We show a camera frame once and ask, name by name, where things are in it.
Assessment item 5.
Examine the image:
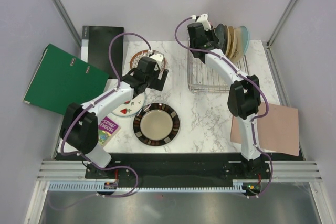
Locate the wire dish rack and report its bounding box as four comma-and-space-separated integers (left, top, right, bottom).
185, 34, 250, 93

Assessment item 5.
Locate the black binder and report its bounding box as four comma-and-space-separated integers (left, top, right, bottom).
80, 26, 124, 79

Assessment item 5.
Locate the white strawberry pattern plate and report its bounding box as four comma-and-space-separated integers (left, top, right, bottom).
112, 93, 146, 117

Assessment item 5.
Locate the aluminium frame post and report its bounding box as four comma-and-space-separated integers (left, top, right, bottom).
52, 0, 81, 47
265, 0, 299, 50

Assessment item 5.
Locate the left aluminium frame post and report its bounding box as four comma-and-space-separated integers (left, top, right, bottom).
52, 0, 81, 47

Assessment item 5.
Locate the brown floral pattern plate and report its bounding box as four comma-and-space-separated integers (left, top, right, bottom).
129, 49, 166, 73

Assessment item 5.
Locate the purple cable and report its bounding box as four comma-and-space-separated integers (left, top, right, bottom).
174, 15, 274, 200
48, 32, 154, 210

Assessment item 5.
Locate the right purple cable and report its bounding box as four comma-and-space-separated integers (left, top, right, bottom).
174, 15, 274, 200

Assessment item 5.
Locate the cream plate in rack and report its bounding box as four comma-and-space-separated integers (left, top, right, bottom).
225, 26, 237, 59
230, 26, 243, 64

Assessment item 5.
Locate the white slotted cable duct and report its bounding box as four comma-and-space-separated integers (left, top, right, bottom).
48, 181, 248, 193

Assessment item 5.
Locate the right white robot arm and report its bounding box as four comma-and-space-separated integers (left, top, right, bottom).
187, 23, 263, 179

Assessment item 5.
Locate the black rimmed beige plate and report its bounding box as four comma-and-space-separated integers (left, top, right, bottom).
133, 103, 181, 147

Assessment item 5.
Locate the dark teal plate in rack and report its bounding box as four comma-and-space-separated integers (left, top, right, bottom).
215, 23, 228, 54

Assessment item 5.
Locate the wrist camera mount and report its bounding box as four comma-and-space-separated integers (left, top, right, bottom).
191, 13, 212, 31
148, 49, 165, 79

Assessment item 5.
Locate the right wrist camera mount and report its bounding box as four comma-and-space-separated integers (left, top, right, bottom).
191, 13, 212, 31

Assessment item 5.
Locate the pink cutting board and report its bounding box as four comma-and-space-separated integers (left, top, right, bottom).
230, 103, 299, 160

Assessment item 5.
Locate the right aluminium frame post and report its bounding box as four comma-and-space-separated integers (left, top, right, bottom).
265, 0, 299, 50

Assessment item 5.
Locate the purple children's book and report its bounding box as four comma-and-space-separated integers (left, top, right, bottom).
98, 116, 120, 147

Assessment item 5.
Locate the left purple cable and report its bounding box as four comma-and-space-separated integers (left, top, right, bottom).
48, 32, 154, 210

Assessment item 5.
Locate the aluminium front rail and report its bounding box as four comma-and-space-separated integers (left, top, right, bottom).
37, 161, 322, 182

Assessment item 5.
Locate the green ring binder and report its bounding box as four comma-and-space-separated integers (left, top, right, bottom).
23, 44, 109, 115

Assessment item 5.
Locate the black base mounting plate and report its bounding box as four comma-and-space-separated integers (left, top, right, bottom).
55, 152, 305, 189

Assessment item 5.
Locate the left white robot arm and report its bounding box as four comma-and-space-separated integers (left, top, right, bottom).
59, 52, 169, 178

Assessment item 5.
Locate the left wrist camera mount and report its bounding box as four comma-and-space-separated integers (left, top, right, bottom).
148, 49, 165, 79

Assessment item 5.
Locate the light blue plate in rack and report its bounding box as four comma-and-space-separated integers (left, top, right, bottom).
241, 26, 250, 56

